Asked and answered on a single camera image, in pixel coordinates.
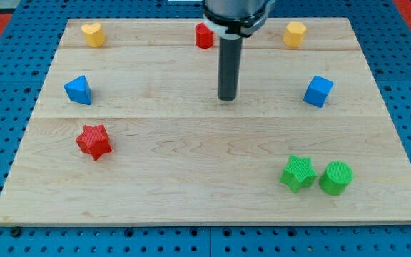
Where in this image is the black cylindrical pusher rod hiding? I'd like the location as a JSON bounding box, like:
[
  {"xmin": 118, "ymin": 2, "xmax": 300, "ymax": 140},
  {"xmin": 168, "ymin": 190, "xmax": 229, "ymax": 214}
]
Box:
[{"xmin": 218, "ymin": 38, "xmax": 243, "ymax": 101}]

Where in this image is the light wooden board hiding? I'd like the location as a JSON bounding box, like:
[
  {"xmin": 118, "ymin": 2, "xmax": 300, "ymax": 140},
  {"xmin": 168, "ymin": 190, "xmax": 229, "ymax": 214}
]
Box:
[{"xmin": 0, "ymin": 18, "xmax": 411, "ymax": 227}]

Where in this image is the yellow heart block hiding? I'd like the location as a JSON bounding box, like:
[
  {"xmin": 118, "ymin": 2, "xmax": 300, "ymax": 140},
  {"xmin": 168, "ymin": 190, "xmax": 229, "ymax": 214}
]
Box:
[{"xmin": 81, "ymin": 23, "xmax": 106, "ymax": 48}]

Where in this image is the green cylinder block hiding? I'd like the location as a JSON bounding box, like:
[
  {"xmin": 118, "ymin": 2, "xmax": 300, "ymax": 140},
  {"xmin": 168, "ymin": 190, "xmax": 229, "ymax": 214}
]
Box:
[{"xmin": 319, "ymin": 161, "xmax": 354, "ymax": 196}]

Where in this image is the red star block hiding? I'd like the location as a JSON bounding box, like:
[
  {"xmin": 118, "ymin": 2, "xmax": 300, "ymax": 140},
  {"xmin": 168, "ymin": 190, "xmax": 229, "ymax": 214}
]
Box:
[{"xmin": 76, "ymin": 124, "xmax": 112, "ymax": 161}]

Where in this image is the green star block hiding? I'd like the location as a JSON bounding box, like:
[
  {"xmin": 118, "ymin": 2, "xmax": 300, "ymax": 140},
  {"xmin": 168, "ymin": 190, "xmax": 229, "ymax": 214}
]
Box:
[{"xmin": 280, "ymin": 155, "xmax": 318, "ymax": 193}]

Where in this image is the yellow hexagon block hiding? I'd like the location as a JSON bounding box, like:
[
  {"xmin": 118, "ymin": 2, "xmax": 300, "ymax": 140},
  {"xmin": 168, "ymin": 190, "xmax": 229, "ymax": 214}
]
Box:
[{"xmin": 283, "ymin": 21, "xmax": 307, "ymax": 48}]

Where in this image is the blue triangle block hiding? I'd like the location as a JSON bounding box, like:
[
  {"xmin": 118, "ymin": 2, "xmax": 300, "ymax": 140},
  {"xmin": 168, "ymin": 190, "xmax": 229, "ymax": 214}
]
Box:
[{"xmin": 64, "ymin": 75, "xmax": 91, "ymax": 105}]

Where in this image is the blue cube block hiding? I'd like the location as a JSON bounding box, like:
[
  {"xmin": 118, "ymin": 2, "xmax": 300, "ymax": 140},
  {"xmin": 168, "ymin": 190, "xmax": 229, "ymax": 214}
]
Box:
[{"xmin": 303, "ymin": 76, "xmax": 334, "ymax": 108}]

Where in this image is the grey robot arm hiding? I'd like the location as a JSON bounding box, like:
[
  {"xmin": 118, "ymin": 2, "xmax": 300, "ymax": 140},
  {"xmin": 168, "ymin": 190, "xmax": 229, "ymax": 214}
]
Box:
[{"xmin": 202, "ymin": 0, "xmax": 275, "ymax": 101}]

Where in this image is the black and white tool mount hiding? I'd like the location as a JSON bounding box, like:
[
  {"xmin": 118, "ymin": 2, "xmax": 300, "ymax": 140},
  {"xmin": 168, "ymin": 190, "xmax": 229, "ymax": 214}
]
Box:
[{"xmin": 202, "ymin": 0, "xmax": 275, "ymax": 40}]

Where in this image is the red cylinder block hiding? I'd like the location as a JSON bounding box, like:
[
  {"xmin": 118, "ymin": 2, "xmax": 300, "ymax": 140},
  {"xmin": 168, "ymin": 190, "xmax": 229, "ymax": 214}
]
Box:
[{"xmin": 195, "ymin": 23, "xmax": 214, "ymax": 49}]

